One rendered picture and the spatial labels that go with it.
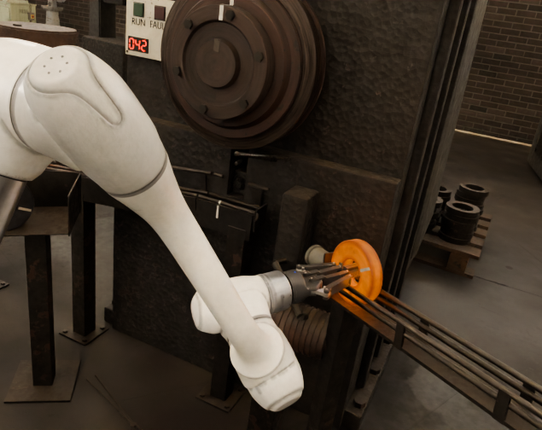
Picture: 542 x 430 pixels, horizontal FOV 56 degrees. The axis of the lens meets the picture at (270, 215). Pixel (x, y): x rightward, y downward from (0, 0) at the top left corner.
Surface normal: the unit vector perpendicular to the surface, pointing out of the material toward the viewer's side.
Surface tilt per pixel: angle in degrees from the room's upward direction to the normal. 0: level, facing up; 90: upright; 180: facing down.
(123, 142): 96
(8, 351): 0
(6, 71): 53
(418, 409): 0
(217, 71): 90
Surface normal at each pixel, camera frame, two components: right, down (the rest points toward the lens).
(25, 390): 0.13, -0.92
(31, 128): -0.57, 0.55
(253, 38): -0.43, 0.29
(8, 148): 0.38, 0.54
